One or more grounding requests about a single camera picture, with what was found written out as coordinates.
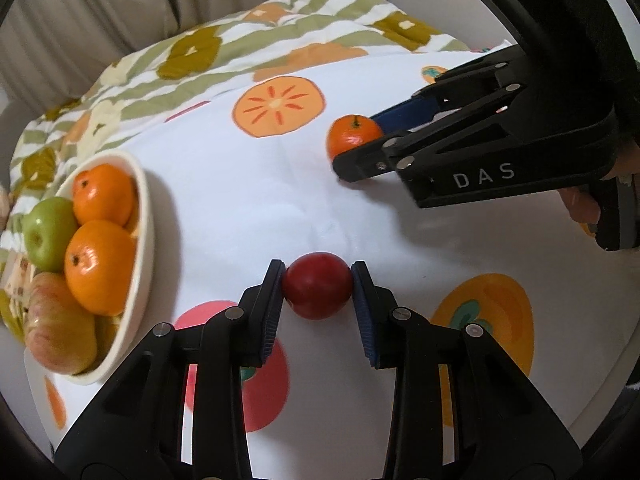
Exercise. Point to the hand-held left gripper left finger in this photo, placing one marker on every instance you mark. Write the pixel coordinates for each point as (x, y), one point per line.
(270, 310)

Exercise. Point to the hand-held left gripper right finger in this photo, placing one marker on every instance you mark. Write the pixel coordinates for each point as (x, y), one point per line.
(362, 310)

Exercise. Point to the cream ceramic bowl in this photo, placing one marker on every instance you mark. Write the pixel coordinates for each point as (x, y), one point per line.
(145, 260)

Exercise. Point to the white fruit print cloth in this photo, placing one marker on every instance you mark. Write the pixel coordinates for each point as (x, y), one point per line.
(250, 200)

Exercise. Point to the orange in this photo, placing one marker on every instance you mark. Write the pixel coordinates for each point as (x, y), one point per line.
(97, 270)
(102, 197)

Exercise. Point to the green apple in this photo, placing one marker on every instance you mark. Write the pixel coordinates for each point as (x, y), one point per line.
(45, 232)

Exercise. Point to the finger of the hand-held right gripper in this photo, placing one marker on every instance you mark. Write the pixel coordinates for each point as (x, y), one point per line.
(365, 162)
(405, 112)

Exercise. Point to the person's right hand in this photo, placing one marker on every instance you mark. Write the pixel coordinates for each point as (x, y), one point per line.
(580, 205)

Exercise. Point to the small tangerine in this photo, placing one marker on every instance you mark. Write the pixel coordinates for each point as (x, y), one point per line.
(350, 135)

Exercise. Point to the red-yellow apple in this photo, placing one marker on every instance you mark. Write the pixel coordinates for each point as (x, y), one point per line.
(57, 330)

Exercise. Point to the beige curtain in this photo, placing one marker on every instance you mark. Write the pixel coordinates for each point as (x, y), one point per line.
(100, 10)

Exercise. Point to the red plum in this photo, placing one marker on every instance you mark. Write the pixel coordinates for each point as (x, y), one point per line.
(316, 286)

